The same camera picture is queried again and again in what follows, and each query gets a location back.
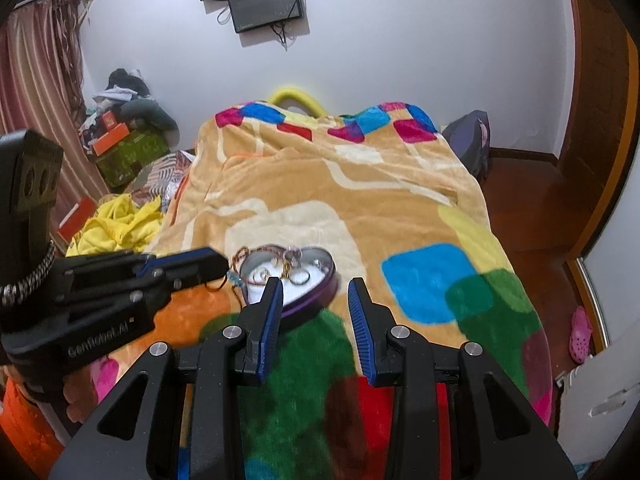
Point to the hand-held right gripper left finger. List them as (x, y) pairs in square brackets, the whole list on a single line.
[(270, 335)]

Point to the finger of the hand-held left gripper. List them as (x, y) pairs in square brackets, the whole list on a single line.
[(125, 295), (180, 260)]

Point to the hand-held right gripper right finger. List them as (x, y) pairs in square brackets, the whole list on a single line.
[(360, 330)]

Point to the purple heart-shaped tin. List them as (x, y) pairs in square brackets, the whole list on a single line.
[(310, 295)]

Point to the person's left hand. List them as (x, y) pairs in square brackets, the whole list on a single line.
[(77, 395)]

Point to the yellow printed blanket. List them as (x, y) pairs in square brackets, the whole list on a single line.
[(120, 225)]

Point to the striped cloth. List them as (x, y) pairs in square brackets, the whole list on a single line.
[(165, 175)]

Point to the red box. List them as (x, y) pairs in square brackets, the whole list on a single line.
[(77, 220)]

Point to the colourful patchwork blanket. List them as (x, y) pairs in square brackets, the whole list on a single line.
[(350, 200)]

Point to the small orange box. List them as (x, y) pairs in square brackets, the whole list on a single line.
[(108, 121)]

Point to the pile of clothes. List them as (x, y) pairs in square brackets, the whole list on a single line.
[(122, 87)]

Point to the yellow foam tube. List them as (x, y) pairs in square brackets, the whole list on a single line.
[(295, 97)]

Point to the grey backpack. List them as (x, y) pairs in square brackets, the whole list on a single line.
[(467, 140)]

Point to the pink slipper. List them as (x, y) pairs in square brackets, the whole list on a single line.
[(581, 335)]

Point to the striped pink curtain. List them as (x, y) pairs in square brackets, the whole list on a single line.
[(45, 70)]

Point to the small black monitor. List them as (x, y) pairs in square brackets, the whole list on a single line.
[(267, 5)]

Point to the brown wooden door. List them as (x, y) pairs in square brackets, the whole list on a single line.
[(600, 135)]

